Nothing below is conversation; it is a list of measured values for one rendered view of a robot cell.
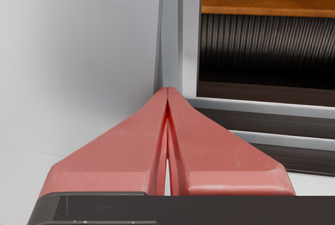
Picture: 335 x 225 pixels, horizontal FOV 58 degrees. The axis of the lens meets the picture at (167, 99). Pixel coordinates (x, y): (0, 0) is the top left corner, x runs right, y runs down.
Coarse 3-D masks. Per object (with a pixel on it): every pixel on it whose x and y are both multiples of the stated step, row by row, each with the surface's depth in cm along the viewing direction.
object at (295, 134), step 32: (192, 0) 13; (192, 32) 14; (160, 64) 13; (192, 64) 15; (192, 96) 16; (224, 96) 16; (256, 96) 16; (288, 96) 16; (320, 96) 15; (256, 128) 15; (288, 128) 15; (320, 128) 14; (288, 160) 14; (320, 160) 14
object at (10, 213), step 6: (0, 210) 19; (6, 210) 19; (12, 210) 19; (0, 216) 20; (6, 216) 20; (12, 216) 20; (18, 216) 19; (24, 216) 19; (0, 222) 20; (6, 222) 20; (12, 222) 20; (18, 222) 20; (24, 222) 20
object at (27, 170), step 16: (0, 160) 16; (16, 160) 16; (32, 160) 16; (48, 160) 16; (0, 176) 17; (16, 176) 17; (32, 176) 17; (0, 192) 18; (16, 192) 18; (32, 192) 18; (16, 208) 19; (32, 208) 19
